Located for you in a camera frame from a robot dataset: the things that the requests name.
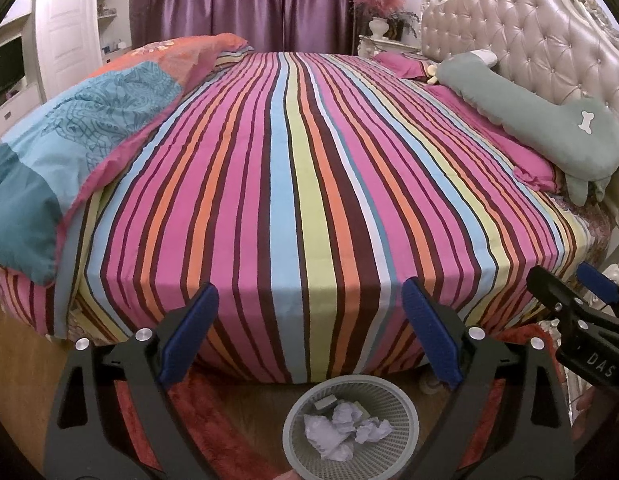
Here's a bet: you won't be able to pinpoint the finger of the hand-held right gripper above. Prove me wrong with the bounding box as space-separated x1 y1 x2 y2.
577 262 619 306
527 266 595 313

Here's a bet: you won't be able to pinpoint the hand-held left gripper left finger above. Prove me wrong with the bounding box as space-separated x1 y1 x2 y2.
44 282 220 480

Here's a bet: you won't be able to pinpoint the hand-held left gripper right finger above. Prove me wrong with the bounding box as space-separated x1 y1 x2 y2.
402 276 575 480

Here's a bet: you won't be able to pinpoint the grey mesh wastebasket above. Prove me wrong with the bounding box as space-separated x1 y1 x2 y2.
282 375 420 480

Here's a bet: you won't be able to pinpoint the white paper ball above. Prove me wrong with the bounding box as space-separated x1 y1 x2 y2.
354 417 393 445
333 402 366 436

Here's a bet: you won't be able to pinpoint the white tissue paper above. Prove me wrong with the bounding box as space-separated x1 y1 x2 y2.
304 412 354 462

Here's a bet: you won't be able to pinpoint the red rug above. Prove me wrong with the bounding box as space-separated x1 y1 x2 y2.
110 322 560 480

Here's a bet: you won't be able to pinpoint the pink pillow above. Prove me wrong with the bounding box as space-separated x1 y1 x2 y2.
424 85 563 192
377 51 435 80

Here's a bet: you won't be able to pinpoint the striped bed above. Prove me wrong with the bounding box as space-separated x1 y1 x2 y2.
0 50 613 386

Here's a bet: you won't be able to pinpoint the green dog-shaped pillow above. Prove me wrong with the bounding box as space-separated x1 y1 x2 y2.
434 49 619 206

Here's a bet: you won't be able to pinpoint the blue and orange quilt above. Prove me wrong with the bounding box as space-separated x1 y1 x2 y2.
0 32 253 286

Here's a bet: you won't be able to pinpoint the tufted cream headboard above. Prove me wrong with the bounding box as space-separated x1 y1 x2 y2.
420 0 619 241

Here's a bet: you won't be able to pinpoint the white television cabinet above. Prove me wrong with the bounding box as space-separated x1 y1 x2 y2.
0 15 43 126

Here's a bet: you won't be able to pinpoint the cream bedside table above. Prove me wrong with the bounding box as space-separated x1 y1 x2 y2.
358 35 423 58

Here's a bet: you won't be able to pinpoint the dark green plant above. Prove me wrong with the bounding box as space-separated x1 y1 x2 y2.
387 10 420 41

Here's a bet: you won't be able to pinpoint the black television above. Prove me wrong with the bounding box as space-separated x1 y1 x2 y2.
0 40 26 103

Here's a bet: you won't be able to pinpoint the purple curtain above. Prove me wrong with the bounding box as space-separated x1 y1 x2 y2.
130 0 390 56

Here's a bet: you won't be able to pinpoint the pink feather flowers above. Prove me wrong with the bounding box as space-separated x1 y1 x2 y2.
353 0 405 18

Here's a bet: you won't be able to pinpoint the white wall shelf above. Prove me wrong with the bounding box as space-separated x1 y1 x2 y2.
97 0 133 53

